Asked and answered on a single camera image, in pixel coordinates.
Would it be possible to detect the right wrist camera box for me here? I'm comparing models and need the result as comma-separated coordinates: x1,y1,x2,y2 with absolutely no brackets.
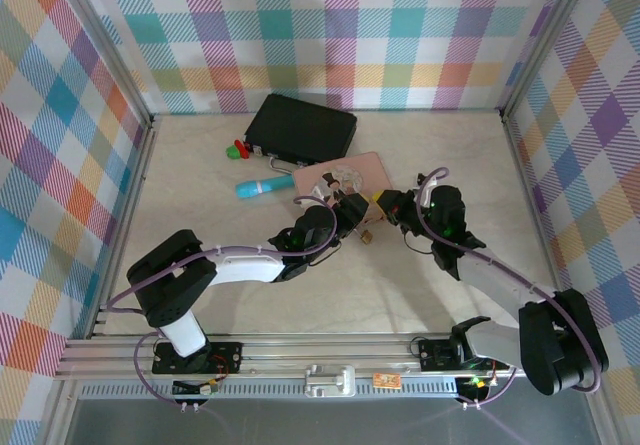
380,189,416,219

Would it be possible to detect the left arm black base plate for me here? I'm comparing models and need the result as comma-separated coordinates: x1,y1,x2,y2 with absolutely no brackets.
151,340,245,375

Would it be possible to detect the aluminium side rail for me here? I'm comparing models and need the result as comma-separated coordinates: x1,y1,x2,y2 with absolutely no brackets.
499,112,576,334
87,117,159,339

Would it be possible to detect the black hard case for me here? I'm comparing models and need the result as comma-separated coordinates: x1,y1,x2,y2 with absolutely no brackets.
243,93,359,172

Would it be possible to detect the small connector board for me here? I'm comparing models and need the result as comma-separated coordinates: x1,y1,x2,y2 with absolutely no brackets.
172,377,221,399
457,374,495,399

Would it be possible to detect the aluminium frame post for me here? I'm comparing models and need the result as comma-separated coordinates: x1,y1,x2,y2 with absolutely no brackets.
52,0,156,124
499,0,599,119

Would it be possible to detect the blue toy microphone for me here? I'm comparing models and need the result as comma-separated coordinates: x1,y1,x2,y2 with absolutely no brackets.
235,173,297,200

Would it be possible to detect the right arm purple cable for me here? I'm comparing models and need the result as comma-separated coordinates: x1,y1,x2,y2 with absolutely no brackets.
416,166,602,409

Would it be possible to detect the pink tin box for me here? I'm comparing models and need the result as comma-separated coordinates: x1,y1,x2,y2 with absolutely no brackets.
292,151,395,229

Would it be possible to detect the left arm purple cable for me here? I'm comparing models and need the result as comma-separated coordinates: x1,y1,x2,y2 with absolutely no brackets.
102,195,337,409

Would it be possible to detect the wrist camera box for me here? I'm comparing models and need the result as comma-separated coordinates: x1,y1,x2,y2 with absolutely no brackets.
338,192,370,229
380,189,416,219

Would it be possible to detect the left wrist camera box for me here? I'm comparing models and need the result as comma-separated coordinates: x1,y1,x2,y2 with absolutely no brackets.
338,192,370,229

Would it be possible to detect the red green toy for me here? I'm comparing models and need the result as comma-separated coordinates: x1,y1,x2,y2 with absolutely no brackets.
225,138,251,161

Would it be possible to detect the aluminium mounting rail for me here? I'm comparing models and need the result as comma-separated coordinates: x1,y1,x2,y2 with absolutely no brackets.
54,333,601,381

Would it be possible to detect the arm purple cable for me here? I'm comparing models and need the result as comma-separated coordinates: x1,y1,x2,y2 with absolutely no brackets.
416,166,602,409
102,195,337,409

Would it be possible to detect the grey panel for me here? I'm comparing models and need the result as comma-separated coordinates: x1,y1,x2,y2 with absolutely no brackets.
64,397,601,445

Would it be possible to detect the silver latch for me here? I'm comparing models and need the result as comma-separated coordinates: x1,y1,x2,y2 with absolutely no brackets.
303,363,357,399

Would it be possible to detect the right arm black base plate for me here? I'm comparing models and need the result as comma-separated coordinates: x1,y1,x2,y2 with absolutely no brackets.
417,337,511,372

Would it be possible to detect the perforated metal strip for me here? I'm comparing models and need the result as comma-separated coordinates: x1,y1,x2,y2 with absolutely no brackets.
79,383,464,400

